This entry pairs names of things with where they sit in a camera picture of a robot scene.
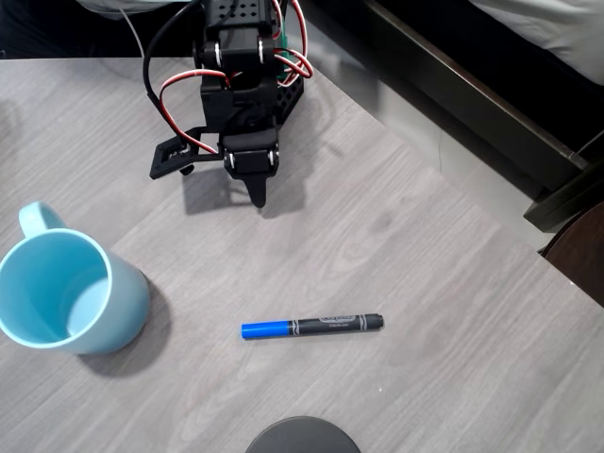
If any blue capped black marker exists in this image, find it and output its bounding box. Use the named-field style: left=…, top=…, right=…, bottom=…
left=241, top=311, right=384, bottom=341

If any light blue mug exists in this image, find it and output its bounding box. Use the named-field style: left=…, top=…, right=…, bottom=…
left=0, top=201, right=152, bottom=356

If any green circuit board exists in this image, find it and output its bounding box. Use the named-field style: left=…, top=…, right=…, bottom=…
left=276, top=35, right=297, bottom=81

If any white cloth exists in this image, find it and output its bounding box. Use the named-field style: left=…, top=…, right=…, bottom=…
left=77, top=0, right=190, bottom=21

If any black round stand base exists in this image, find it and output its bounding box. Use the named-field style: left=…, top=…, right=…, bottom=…
left=244, top=415, right=362, bottom=453

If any dark brown round furniture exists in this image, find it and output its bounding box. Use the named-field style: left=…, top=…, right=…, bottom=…
left=539, top=201, right=604, bottom=309

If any white bedding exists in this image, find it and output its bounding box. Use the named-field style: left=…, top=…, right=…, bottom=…
left=471, top=0, right=604, bottom=87

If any red white gripper servo cable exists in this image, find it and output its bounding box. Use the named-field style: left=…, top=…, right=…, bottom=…
left=159, top=68, right=227, bottom=156

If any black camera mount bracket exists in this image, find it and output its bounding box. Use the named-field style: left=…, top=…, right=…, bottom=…
left=149, top=126, right=223, bottom=180

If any red white arm cable bundle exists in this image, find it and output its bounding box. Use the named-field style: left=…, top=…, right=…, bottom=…
left=271, top=0, right=315, bottom=89

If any black cable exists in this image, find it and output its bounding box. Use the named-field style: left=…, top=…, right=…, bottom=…
left=143, top=0, right=209, bottom=147

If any black bed frame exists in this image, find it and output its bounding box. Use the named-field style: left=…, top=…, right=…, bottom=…
left=301, top=0, right=604, bottom=233

